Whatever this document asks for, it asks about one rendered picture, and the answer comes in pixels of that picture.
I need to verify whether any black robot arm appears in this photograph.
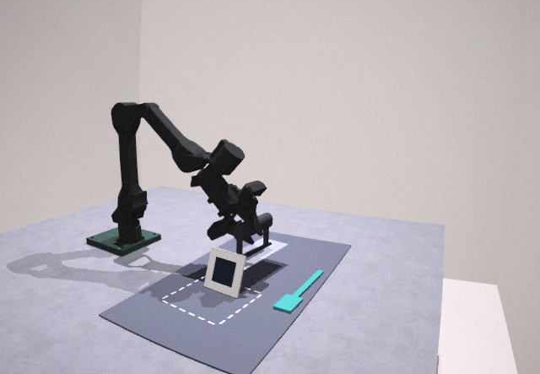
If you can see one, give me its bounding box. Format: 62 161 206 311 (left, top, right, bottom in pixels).
111 102 245 245

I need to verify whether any beige square tile with dark square centre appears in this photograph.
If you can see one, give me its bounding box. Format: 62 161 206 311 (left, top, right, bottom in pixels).
204 247 247 298

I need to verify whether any turquoise flat trowel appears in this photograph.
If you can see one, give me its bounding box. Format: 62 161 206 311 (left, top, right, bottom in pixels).
273 270 324 313

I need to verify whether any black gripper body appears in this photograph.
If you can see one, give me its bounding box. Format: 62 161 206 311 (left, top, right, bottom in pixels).
207 181 267 241

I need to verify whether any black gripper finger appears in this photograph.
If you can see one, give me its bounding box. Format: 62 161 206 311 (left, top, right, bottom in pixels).
237 201 263 236
221 220 255 245

